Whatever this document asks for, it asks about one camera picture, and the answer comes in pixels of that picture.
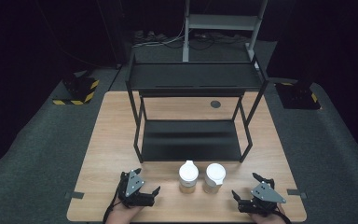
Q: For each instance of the black metal shelf rack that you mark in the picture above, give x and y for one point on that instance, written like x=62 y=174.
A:
x=192 y=140

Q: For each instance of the grey round table grommet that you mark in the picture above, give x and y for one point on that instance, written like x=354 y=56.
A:
x=215 y=104

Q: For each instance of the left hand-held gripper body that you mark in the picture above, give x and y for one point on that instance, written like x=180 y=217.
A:
x=133 y=186

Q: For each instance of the white metal stand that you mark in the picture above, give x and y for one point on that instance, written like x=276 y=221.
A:
x=222 y=21

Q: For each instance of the black yellow striped stand base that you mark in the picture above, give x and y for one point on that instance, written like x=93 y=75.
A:
x=296 y=96
x=79 y=88

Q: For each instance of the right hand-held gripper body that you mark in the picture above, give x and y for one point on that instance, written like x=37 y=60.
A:
x=265 y=193

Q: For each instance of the jar with white lid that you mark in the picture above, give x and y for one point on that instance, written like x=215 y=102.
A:
x=188 y=173
x=215 y=174

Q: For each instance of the grey tape strip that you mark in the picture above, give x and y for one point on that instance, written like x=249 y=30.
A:
x=296 y=193
x=74 y=195

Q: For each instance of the person's right hand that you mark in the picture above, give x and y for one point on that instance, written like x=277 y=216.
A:
x=265 y=218

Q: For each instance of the person's left hand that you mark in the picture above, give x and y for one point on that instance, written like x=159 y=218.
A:
x=121 y=215

